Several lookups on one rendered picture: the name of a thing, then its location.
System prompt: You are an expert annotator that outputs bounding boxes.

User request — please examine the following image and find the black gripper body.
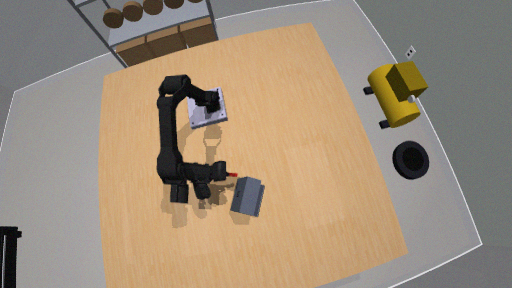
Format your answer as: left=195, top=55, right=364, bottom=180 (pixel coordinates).
left=188, top=161, right=226, bottom=181

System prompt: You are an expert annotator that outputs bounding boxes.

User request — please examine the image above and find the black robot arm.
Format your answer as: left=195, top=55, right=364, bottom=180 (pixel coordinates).
left=156, top=74, right=221, bottom=204

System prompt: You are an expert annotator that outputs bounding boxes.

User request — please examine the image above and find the grey sloped panel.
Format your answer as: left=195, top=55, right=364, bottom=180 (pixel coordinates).
left=230, top=176, right=265, bottom=217

